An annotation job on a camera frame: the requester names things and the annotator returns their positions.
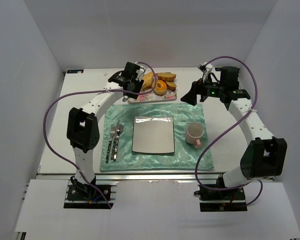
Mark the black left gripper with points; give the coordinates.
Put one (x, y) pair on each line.
(132, 88)

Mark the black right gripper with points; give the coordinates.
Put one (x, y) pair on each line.
(198, 90)

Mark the long yellow bread loaf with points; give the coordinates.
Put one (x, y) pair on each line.
(148, 81)

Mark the metal serving tongs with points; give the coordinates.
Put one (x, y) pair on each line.
(125, 98)

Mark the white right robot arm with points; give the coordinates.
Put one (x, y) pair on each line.
(265, 154)

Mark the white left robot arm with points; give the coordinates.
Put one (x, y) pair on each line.
(82, 128)

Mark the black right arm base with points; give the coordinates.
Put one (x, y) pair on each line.
(221, 201)

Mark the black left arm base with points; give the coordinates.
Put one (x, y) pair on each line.
(83, 196)

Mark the lower brown bread slice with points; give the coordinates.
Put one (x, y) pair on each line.
(171, 85)

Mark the brown bread slice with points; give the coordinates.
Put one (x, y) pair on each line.
(171, 85)
(166, 76)

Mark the upper brown bread slice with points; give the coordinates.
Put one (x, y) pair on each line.
(166, 76)

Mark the floral rectangular tray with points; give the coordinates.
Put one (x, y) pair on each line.
(152, 97)

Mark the pink mug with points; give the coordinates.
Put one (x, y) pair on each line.
(194, 133)

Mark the blue label sticker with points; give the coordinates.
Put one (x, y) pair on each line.
(74, 71)

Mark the square white plate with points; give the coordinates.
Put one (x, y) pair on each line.
(153, 135)

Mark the green satin placemat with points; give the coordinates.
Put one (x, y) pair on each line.
(185, 156)

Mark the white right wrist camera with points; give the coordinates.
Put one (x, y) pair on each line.
(205, 68)

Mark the orange ring donut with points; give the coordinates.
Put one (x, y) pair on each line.
(160, 87)

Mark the fork with patterned handle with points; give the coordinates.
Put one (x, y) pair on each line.
(112, 133)

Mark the spoon with patterned handle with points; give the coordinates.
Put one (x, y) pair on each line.
(118, 130)

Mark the aluminium frame rail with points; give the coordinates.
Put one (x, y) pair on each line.
(114, 179)

